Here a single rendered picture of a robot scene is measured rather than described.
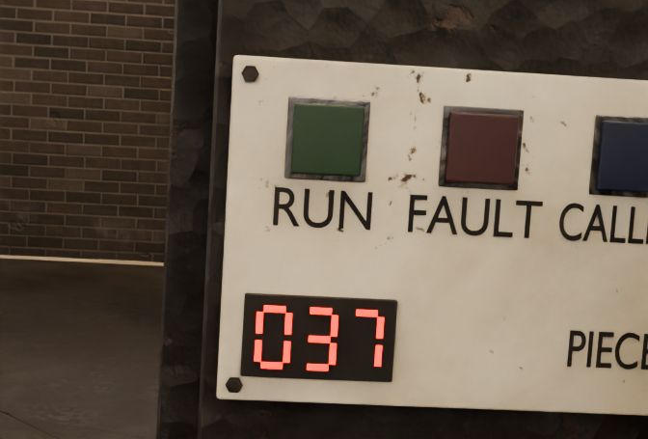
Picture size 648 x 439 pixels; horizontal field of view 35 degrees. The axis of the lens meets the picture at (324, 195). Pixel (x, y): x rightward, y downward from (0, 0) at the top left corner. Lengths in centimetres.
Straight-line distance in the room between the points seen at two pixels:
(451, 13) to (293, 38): 8
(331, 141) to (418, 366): 13
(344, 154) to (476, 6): 11
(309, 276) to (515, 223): 11
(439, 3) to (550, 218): 13
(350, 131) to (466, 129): 6
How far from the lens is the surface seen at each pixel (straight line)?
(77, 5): 660
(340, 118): 52
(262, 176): 52
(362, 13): 54
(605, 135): 55
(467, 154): 53
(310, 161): 52
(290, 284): 53
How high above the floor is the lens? 123
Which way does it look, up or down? 6 degrees down
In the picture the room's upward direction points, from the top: 3 degrees clockwise
